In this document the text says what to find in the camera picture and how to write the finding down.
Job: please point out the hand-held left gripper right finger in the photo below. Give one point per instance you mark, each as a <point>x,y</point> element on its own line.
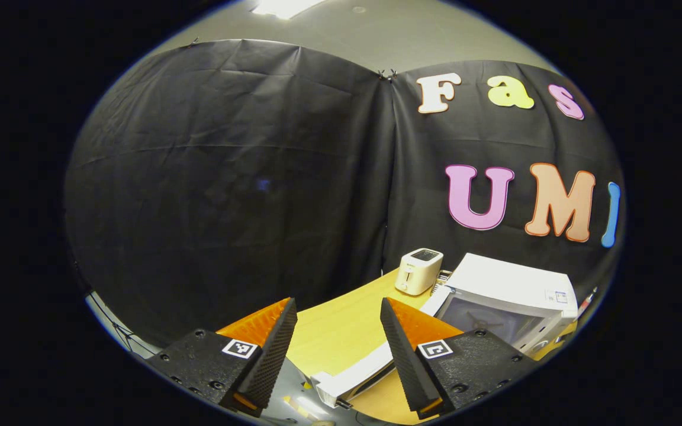
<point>406,361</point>

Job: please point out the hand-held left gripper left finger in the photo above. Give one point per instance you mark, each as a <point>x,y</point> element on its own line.
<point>270,355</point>

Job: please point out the white microwave oven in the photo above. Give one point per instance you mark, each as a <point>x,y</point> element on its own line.
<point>507,284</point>

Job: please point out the white toaster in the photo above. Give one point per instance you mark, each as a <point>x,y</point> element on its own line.
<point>415,275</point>

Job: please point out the black backdrop cloth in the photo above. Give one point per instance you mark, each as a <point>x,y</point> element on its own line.
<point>228,177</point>

